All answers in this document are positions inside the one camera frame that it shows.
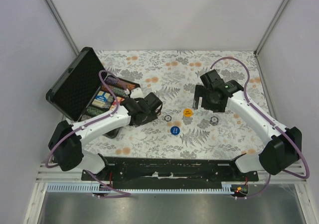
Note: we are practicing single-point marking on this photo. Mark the blue small blind button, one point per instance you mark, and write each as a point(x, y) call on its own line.
point(175, 130)

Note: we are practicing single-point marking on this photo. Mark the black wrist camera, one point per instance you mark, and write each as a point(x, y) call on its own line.
point(211, 80)
point(153, 101)

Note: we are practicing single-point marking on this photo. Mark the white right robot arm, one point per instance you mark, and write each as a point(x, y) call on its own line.
point(282, 144)

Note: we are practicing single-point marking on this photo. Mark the yellow big blind button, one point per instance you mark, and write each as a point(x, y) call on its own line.
point(187, 112)

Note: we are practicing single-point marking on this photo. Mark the blue 10 chip stack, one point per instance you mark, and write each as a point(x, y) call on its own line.
point(214, 120)

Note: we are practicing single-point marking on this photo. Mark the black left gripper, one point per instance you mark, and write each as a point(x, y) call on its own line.
point(151, 116)

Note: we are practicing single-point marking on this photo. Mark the blue 10 poker chip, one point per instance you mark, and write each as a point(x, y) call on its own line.
point(167, 118)

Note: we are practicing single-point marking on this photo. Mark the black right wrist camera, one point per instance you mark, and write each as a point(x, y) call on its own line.
point(211, 80)

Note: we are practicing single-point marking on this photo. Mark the red purple chip row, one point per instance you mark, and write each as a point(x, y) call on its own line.
point(121, 83)

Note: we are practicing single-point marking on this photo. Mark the blue card deck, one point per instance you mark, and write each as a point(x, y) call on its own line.
point(103, 100)

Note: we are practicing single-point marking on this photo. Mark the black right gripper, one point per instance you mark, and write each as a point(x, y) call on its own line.
point(201, 91)

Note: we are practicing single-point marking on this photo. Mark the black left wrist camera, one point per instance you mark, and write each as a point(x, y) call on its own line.
point(153, 101)

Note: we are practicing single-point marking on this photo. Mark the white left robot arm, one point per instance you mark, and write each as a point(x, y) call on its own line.
point(67, 142)

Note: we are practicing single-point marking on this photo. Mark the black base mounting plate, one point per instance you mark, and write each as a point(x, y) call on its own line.
point(172, 174)

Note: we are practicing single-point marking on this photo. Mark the black poker set case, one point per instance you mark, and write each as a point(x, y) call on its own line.
point(77, 87)

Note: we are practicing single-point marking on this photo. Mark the floral patterned table mat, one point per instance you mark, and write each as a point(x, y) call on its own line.
point(172, 76)

